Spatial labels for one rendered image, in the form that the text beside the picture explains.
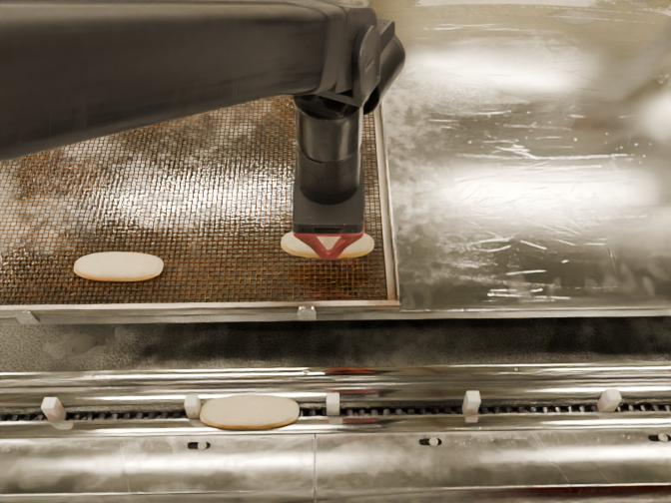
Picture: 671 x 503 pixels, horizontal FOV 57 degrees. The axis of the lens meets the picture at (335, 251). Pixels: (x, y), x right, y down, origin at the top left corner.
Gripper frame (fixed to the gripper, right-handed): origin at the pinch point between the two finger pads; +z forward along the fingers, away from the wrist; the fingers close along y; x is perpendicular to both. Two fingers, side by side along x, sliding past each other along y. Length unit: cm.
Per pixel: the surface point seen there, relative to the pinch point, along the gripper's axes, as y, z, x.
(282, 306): -6.0, 4.1, 4.8
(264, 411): -16.6, 6.5, 6.1
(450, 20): 45.2, 4.3, -18.1
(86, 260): -0.3, 4.4, 27.0
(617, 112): 25.4, 4.6, -38.9
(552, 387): -13.2, 7.6, -23.5
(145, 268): -1.3, 4.3, 20.3
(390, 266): -0.3, 4.8, -7.0
